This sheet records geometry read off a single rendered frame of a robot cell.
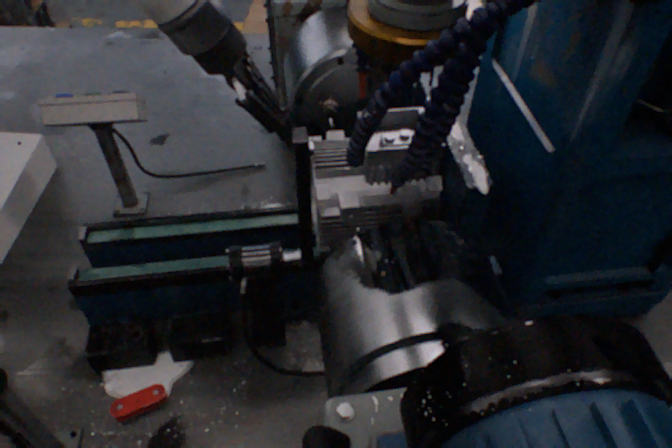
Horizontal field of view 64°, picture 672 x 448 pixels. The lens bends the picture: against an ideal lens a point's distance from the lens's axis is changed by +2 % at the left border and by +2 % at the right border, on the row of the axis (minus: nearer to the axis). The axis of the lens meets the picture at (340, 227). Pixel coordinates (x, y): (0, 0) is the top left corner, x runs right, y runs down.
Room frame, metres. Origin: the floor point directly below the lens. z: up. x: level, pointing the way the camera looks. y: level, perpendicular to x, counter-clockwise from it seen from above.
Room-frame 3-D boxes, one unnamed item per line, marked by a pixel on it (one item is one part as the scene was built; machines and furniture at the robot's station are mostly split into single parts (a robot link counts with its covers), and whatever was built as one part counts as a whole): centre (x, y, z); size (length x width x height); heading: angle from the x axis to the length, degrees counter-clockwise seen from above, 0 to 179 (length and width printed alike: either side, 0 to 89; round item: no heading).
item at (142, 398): (0.39, 0.32, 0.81); 0.09 x 0.03 x 0.02; 117
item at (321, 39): (1.03, 0.00, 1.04); 0.37 x 0.25 x 0.25; 9
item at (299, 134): (0.53, 0.05, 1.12); 0.04 x 0.03 x 0.26; 99
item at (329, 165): (0.68, -0.05, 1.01); 0.20 x 0.19 x 0.19; 98
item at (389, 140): (0.69, -0.09, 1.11); 0.12 x 0.11 x 0.07; 98
